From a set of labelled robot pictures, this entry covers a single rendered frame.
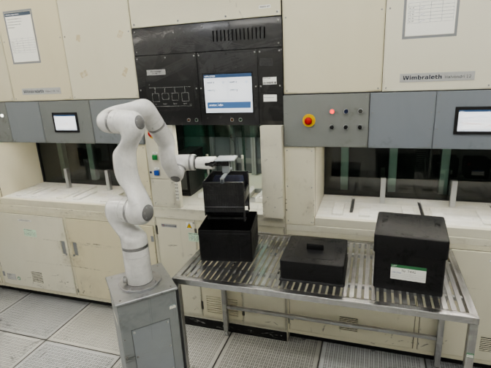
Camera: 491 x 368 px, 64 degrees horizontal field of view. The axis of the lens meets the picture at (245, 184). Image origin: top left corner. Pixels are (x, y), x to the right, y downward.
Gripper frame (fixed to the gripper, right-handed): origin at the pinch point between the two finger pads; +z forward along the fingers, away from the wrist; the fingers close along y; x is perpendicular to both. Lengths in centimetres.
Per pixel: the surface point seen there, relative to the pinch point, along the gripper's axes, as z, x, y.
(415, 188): 109, -31, -54
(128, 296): -38, -50, 47
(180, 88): -31, 36, -32
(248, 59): 10, 50, -25
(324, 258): 48, -39, 27
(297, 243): 36, -39, 12
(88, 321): -115, -125, -34
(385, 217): 77, -24, 15
